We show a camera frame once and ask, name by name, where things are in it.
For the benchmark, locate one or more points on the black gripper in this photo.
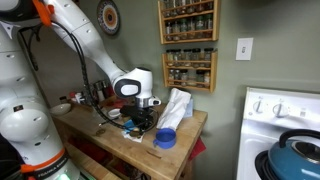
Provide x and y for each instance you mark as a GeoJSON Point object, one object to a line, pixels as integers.
{"type": "Point", "coordinates": [138, 115]}

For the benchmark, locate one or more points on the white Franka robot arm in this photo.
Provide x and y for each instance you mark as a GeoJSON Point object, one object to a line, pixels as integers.
{"type": "Point", "coordinates": [20, 116]}

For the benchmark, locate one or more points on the blue plastic bowl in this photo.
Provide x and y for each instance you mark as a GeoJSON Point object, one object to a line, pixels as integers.
{"type": "Point", "coordinates": [165, 139]}

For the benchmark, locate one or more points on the black grinder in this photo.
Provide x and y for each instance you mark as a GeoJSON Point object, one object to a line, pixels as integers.
{"type": "Point", "coordinates": [105, 87]}

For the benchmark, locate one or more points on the steel grinder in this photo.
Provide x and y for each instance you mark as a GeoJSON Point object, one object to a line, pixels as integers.
{"type": "Point", "coordinates": [99, 90]}

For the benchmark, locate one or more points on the red cloth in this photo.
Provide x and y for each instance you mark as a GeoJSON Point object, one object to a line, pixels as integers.
{"type": "Point", "coordinates": [198, 148]}

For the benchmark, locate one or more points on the white spice shaker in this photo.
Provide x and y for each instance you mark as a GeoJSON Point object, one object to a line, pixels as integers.
{"type": "Point", "coordinates": [80, 98]}

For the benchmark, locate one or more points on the jar with red lid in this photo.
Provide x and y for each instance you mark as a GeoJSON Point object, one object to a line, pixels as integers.
{"type": "Point", "coordinates": [72, 97]}

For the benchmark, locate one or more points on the glass spice jar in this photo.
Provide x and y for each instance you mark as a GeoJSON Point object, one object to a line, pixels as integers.
{"type": "Point", "coordinates": [208, 54]}
{"type": "Point", "coordinates": [196, 54]}
{"type": "Point", "coordinates": [178, 55]}
{"type": "Point", "coordinates": [187, 54]}
{"type": "Point", "coordinates": [170, 55]}

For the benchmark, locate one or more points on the white bowl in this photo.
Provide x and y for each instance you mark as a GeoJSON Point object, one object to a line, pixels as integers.
{"type": "Point", "coordinates": [60, 109]}

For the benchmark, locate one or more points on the small wooden spice rack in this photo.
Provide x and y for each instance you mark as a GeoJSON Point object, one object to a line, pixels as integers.
{"type": "Point", "coordinates": [213, 71]}

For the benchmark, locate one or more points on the white stove knob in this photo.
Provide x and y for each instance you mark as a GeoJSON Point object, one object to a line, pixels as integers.
{"type": "Point", "coordinates": [280, 110]}
{"type": "Point", "coordinates": [259, 106]}

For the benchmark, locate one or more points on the tall wooden spice rack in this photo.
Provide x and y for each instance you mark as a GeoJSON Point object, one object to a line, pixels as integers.
{"type": "Point", "coordinates": [215, 20]}

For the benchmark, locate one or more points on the white stove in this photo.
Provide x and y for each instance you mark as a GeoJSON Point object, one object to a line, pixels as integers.
{"type": "Point", "coordinates": [276, 133]}

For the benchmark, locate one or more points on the teal kettle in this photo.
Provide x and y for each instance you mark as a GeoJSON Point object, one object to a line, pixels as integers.
{"type": "Point", "coordinates": [290, 166]}

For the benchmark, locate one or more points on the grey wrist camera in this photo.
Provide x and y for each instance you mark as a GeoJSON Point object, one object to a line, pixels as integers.
{"type": "Point", "coordinates": [154, 101]}

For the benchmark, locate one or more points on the decorative wall plate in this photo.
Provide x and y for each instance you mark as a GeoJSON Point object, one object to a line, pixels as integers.
{"type": "Point", "coordinates": [108, 16]}

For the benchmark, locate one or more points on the white light switch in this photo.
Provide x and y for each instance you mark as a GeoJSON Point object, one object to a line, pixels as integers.
{"type": "Point", "coordinates": [244, 48]}

